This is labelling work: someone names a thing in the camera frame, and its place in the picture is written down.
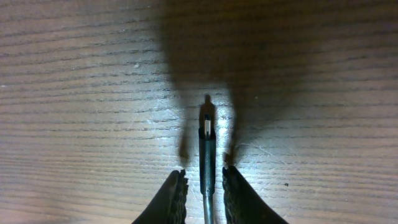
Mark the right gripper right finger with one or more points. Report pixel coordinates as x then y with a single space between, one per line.
242 204

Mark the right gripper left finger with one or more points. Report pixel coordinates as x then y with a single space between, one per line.
168 204

